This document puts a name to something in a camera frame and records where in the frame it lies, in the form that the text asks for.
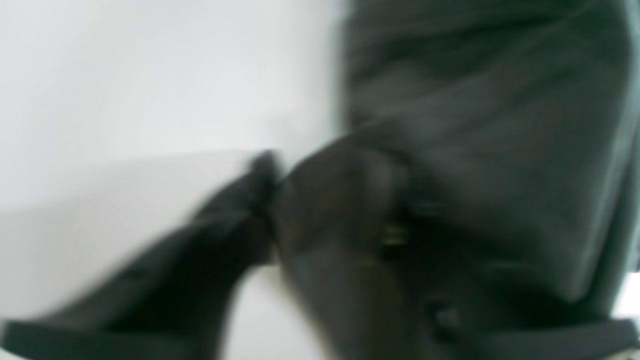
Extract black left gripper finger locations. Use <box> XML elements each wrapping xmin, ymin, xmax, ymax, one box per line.
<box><xmin>1</xmin><ymin>151</ymin><xmax>280</xmax><ymax>360</ymax></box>

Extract dark grey T-shirt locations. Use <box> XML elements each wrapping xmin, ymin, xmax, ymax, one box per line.
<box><xmin>275</xmin><ymin>0</ymin><xmax>639</xmax><ymax>360</ymax></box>

